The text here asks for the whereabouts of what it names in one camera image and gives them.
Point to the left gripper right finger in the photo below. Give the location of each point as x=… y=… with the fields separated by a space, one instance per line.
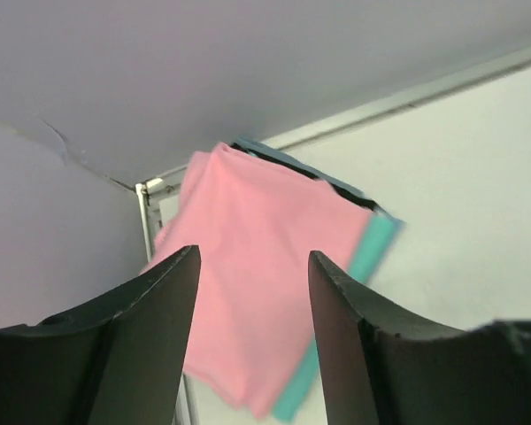
x=381 y=363

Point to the pink t shirt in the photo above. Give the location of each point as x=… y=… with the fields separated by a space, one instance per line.
x=255 y=224

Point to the teal folded t shirt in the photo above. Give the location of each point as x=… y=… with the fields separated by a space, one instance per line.
x=380 y=233

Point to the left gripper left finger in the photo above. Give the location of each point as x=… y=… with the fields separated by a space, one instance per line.
x=131 y=371

